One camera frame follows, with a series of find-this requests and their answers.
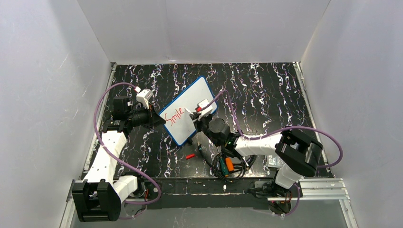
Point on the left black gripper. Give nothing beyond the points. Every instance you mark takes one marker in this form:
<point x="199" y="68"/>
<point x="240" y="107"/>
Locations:
<point x="151" y="118"/>

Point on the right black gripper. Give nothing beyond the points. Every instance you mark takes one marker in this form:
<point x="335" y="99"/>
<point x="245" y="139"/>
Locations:
<point x="199" y="122"/>

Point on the blue framed whiteboard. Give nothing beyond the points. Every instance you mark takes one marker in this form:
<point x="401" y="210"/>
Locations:
<point x="178" y="122"/>

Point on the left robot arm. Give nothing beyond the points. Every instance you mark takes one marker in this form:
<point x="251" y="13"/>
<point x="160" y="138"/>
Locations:
<point x="98" y="197"/>

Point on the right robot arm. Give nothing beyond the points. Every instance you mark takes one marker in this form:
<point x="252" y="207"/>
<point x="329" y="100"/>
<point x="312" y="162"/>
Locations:
<point x="300" y="153"/>

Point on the whiteboard metal stand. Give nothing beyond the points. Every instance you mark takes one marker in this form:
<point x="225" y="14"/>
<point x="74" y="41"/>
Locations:
<point x="189" y="141"/>

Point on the clear plastic screw box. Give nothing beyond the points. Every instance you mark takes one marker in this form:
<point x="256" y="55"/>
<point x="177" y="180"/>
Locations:
<point x="274" y="161"/>

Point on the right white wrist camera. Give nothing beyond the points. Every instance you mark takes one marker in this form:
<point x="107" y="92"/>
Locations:
<point x="203" y="109"/>

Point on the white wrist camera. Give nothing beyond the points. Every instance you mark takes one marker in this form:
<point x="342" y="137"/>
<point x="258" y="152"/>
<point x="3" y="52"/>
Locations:
<point x="144" y="97"/>
<point x="203" y="109"/>

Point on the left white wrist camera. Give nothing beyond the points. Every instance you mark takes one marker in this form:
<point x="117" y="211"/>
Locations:
<point x="144" y="97"/>

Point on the green handled screwdriver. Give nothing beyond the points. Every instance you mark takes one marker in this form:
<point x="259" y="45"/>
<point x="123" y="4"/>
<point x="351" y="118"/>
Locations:
<point x="223" y="167"/>

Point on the orange handled screwdriver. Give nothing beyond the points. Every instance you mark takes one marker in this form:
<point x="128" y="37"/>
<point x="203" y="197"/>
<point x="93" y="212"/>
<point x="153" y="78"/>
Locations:
<point x="229" y="164"/>

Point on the aluminium frame rail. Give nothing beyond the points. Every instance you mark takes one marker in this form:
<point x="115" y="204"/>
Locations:
<point x="209" y="203"/>

